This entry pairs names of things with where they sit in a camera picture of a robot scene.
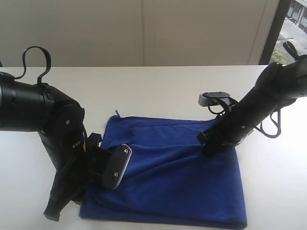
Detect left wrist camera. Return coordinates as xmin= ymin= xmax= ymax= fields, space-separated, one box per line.
xmin=102 ymin=144 xmax=132 ymax=190

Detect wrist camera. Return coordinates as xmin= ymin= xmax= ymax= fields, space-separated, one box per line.
xmin=198 ymin=92 xmax=231 ymax=107
xmin=102 ymin=144 xmax=132 ymax=190

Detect dark window frame post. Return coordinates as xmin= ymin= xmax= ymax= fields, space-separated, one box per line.
xmin=258 ymin=0 xmax=291 ymax=65

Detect blue microfiber towel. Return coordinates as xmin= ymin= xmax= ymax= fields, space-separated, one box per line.
xmin=79 ymin=114 xmax=248 ymax=230

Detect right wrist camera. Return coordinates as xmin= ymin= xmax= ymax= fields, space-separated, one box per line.
xmin=198 ymin=92 xmax=231 ymax=107

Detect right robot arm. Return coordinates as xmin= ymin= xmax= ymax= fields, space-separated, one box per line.
xmin=197 ymin=41 xmax=307 ymax=157

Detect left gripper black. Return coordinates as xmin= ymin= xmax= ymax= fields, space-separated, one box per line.
xmin=44 ymin=133 xmax=108 ymax=221

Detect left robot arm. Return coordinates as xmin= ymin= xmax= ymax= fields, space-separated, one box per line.
xmin=0 ymin=72 xmax=106 ymax=221

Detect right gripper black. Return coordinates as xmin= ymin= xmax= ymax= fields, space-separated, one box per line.
xmin=197 ymin=115 xmax=254 ymax=157

